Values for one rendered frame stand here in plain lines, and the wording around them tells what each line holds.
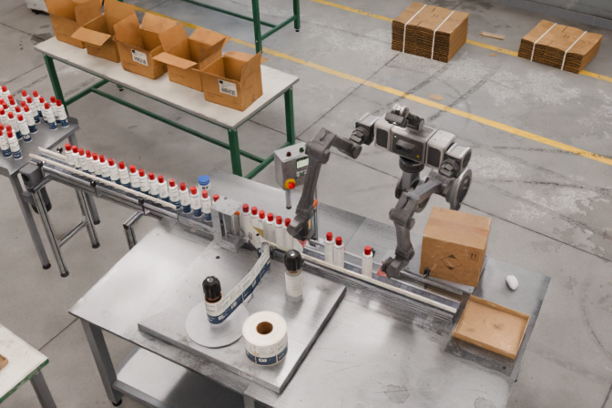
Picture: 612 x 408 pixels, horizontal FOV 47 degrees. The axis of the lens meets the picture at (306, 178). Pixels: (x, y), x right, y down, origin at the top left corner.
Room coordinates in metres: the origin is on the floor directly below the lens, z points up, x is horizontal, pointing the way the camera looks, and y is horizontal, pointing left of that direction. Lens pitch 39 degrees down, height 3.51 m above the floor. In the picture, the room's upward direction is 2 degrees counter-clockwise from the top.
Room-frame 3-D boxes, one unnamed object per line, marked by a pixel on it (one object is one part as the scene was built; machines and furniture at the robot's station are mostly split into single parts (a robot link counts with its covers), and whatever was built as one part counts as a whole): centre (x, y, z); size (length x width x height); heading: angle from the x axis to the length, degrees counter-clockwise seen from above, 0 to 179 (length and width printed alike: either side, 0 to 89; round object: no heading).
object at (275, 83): (5.02, 1.14, 0.39); 2.20 x 0.80 x 0.78; 53
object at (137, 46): (4.92, 1.21, 0.97); 0.45 x 0.38 x 0.37; 146
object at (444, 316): (2.65, 0.00, 0.85); 1.65 x 0.11 x 0.05; 60
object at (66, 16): (5.48, 1.89, 0.97); 0.45 x 0.40 x 0.37; 145
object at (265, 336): (2.05, 0.21, 0.95); 0.20 x 0.20 x 0.14
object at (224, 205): (2.77, 0.42, 1.14); 0.14 x 0.11 x 0.01; 60
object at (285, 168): (2.78, 0.06, 1.38); 0.17 x 0.10 x 0.19; 115
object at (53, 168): (3.35, 1.23, 0.47); 1.17 x 0.38 x 0.94; 60
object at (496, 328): (2.15, -0.86, 0.85); 0.30 x 0.26 x 0.04; 60
